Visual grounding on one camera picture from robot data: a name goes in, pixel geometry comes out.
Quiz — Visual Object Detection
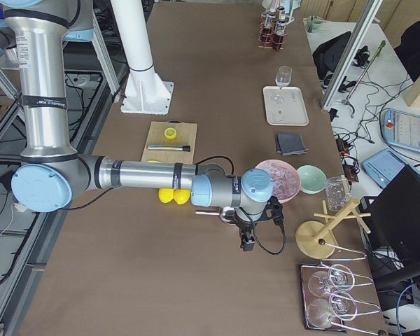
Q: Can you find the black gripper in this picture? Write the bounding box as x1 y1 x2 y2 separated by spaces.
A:
234 207 266 252

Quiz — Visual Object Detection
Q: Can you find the copper wire bottle basket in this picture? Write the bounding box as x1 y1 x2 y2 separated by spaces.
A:
258 23 287 50

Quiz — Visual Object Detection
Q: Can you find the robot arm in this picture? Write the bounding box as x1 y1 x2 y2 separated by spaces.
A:
2 1 284 251

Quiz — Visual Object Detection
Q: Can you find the tea bottle white cap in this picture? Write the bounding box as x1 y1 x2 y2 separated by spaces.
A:
261 8 276 43
272 6 287 50

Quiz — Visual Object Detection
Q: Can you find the steel ice scoop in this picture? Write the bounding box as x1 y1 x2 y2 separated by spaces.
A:
195 206 236 225

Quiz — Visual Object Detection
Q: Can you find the pink bowl of ice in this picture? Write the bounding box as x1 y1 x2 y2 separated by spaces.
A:
256 160 301 204

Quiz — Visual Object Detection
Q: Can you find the wooden cup tree stand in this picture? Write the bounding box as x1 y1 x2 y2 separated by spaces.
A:
295 195 371 261

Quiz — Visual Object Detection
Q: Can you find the yellow lemon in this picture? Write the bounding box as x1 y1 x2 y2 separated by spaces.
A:
157 188 175 204
174 189 191 205

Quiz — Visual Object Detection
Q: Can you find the green bowl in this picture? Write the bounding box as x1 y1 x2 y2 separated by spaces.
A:
297 165 327 195

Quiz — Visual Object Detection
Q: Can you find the folded grey cloth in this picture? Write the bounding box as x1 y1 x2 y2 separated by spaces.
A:
276 134 308 156

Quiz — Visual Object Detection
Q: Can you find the glass mug on stand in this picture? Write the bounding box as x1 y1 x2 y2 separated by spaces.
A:
325 176 350 211

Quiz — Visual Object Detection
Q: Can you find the steel muddler black tip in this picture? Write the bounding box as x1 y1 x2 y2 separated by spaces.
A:
146 144 191 152

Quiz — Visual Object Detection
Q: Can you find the black glass rack tray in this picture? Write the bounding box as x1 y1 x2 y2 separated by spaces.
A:
300 263 386 335

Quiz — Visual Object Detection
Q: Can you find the hanging wine glass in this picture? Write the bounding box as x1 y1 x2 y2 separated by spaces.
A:
306 290 381 331
307 264 374 298

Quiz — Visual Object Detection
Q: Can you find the half lemon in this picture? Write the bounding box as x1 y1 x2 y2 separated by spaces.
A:
164 127 178 140

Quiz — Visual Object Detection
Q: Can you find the cream rabbit serving tray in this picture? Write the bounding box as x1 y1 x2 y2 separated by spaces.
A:
262 86 309 126

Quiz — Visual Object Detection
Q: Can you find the bamboo cutting board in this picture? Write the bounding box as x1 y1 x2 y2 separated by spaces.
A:
141 121 197 164

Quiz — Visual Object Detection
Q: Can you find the blue teach pendant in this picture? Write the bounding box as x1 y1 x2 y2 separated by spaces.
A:
362 148 408 189
381 109 420 153

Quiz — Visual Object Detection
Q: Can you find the black monitor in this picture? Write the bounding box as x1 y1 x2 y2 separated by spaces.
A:
369 165 420 266

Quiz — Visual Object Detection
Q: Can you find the clear wine glass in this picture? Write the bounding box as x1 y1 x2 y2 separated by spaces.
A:
272 66 292 103

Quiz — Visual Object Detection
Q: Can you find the black bag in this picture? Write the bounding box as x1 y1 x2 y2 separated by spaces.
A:
312 31 351 80

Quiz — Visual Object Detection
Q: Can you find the white cup rack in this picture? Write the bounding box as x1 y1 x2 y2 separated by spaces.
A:
261 0 302 25

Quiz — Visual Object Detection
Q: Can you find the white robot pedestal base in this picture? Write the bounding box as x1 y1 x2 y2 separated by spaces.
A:
111 0 174 116

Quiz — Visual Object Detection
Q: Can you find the aluminium frame post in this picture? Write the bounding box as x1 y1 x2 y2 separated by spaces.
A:
321 0 382 111

